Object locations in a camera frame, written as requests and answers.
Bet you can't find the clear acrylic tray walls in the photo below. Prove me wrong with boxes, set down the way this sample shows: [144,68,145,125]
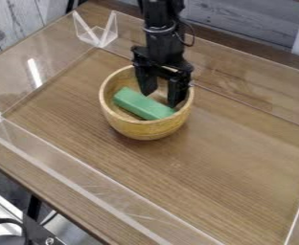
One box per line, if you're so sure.
[0,3,299,245]

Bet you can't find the green rectangular block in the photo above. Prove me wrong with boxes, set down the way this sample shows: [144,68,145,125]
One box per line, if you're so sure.
[112,87,175,121]

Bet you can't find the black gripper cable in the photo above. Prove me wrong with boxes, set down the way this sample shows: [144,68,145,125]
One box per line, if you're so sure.
[173,19,196,48]

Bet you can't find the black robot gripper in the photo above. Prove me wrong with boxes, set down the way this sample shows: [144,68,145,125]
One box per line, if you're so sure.
[130,24,195,109]

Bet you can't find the brown wooden bowl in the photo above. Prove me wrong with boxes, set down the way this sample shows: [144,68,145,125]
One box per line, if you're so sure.
[98,65,195,141]

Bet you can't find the black metal table bracket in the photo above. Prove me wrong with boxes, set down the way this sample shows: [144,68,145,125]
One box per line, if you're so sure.
[22,195,66,245]

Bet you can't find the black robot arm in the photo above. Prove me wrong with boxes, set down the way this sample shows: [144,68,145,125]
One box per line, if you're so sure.
[132,0,195,108]

